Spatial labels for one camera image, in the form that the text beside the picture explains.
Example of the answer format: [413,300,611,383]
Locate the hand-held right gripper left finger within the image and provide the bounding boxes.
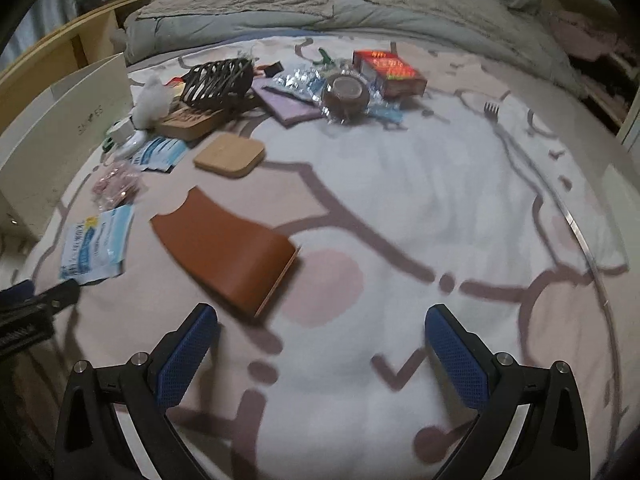
[52,302,221,480]

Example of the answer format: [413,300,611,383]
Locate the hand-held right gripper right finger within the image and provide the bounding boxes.
[424,304,593,480]

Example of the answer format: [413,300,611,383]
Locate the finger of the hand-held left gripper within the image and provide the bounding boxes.
[0,280,37,307]
[27,278,82,313]

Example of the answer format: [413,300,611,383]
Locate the pink candy bag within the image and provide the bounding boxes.
[92,160,147,209]

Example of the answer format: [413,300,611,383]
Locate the white storage box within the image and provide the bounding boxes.
[0,52,132,237]

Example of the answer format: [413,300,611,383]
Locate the wooden square coaster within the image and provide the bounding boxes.
[193,133,266,179]

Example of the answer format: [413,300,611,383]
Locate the blue white packet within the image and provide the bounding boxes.
[58,204,137,284]
[125,136,189,174]

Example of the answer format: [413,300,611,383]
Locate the printed blanket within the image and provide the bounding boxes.
[20,30,632,480]

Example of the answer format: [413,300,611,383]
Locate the white fluffy ball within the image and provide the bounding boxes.
[131,74,174,127]

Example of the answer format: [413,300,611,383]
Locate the light wooden block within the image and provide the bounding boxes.
[154,104,232,142]

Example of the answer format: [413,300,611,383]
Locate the wooden shelf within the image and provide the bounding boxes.
[0,0,157,97]

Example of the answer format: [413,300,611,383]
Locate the purple notebook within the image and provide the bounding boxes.
[250,81,327,127]

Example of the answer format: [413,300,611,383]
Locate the brown jar in wrap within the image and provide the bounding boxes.
[319,72,405,127]

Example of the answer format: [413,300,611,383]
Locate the red box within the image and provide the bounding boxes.
[352,48,429,99]

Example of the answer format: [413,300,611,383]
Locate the silver blue foil packet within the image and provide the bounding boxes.
[271,66,327,102]

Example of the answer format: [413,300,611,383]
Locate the pink clothes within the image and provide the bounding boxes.
[549,14,632,62]

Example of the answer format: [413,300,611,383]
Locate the grey duvet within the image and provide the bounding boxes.
[122,0,587,96]

